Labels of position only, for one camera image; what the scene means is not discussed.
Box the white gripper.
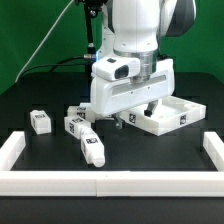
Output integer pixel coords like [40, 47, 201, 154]
[91, 59, 174, 128]

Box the white square table top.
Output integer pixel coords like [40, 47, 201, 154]
[120, 96, 206, 136]

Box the white U-shaped fence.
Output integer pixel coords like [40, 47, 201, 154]
[0, 131, 224, 197]

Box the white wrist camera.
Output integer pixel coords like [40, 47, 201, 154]
[92, 56, 140, 81]

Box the black cable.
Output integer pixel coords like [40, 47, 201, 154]
[15, 55, 98, 84]

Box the black camera pole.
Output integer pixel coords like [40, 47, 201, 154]
[74, 0, 114, 54]

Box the white cable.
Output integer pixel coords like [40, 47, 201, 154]
[15, 0, 77, 84]

